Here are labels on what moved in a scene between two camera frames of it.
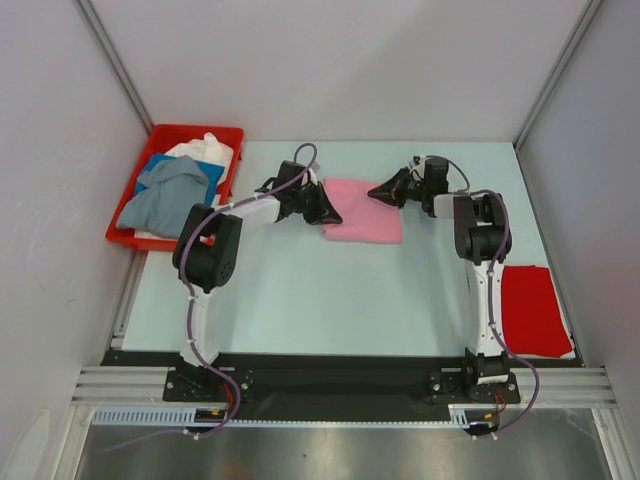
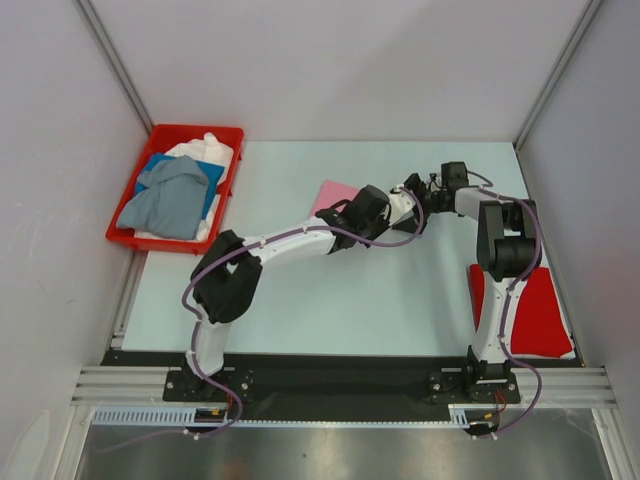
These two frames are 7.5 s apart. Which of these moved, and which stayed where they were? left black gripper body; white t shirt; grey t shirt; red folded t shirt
Moved: left black gripper body
Stayed: red folded t shirt; grey t shirt; white t shirt
